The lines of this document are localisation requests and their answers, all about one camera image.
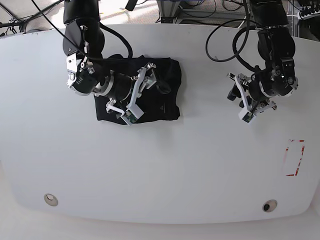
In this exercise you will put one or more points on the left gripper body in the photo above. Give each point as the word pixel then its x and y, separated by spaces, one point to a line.
pixel 252 98

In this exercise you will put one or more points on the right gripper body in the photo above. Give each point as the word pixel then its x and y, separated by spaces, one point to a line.
pixel 116 92

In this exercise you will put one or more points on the black T-shirt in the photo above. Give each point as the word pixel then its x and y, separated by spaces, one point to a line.
pixel 156 106

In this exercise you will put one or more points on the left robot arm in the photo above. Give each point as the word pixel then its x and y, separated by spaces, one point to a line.
pixel 277 48

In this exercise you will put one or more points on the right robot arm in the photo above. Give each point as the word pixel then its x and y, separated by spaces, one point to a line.
pixel 83 43

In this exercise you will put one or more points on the red tape rectangle marking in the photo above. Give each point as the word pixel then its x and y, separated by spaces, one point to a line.
pixel 293 157

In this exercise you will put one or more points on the white power strip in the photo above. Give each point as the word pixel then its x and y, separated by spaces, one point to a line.
pixel 308 14

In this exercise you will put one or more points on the right table grommet hole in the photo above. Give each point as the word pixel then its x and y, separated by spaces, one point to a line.
pixel 269 206

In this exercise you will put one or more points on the table grommet hole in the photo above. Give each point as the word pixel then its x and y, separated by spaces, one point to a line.
pixel 269 206
pixel 51 200

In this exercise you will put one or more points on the left table grommet hole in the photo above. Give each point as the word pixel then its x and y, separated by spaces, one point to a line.
pixel 51 200

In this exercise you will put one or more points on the black tripod stand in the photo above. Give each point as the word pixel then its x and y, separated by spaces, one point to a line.
pixel 18 24

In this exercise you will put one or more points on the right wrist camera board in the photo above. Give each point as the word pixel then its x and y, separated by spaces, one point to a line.
pixel 131 115

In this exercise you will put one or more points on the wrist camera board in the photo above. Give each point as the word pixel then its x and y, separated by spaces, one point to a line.
pixel 246 116
pixel 131 115

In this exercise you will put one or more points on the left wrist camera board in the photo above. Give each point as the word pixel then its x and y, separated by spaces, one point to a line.
pixel 246 116

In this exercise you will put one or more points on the aluminium frame post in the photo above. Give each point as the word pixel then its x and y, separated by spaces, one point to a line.
pixel 169 11

